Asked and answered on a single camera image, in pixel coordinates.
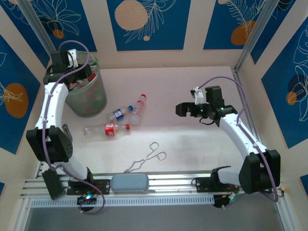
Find tall clear bottle red cap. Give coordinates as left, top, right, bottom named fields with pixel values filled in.
left=129, top=93, right=148, bottom=126

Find translucent green waste bin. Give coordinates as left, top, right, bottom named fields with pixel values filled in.
left=63, top=51, right=108, bottom=118

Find Pepsi bottle with blue cap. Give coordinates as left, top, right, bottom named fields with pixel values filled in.
left=106, top=104, right=134, bottom=122

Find Coca-Cola bottle with red cap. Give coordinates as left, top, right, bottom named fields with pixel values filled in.
left=83, top=122, right=131, bottom=140

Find metal clip tool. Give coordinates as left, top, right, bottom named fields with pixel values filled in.
left=62, top=123, right=73, bottom=143

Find small LED circuit board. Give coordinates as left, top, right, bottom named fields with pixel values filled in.
left=213, top=192, right=239, bottom=209
left=77, top=191, right=98, bottom=205

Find black ribbed block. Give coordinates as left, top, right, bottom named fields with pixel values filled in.
left=41, top=168, right=65, bottom=201

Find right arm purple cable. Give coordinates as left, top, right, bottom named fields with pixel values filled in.
left=197, top=76, right=279, bottom=209

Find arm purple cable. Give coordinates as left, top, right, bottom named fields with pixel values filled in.
left=42, top=40, right=106, bottom=215
left=197, top=76, right=279, bottom=209

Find aluminium table side rail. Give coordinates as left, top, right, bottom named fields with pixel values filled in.
left=231, top=68, right=272, bottom=173
left=35, top=160, right=49, bottom=179

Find aluminium frame post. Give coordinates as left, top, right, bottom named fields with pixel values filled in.
left=17, top=0, right=59, bottom=54
left=235, top=0, right=278, bottom=73

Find metal wire tongs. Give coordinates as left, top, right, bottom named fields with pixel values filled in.
left=124, top=141, right=167, bottom=174

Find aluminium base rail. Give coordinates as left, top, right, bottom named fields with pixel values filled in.
left=20, top=171, right=289, bottom=200

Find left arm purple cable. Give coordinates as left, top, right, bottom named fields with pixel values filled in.
left=42, top=40, right=106, bottom=215

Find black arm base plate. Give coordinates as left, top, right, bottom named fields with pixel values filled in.
left=66, top=179, right=112, bottom=196
left=195, top=177, right=239, bottom=193

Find white slotted cable duct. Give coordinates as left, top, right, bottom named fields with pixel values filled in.
left=30, top=195, right=215, bottom=209

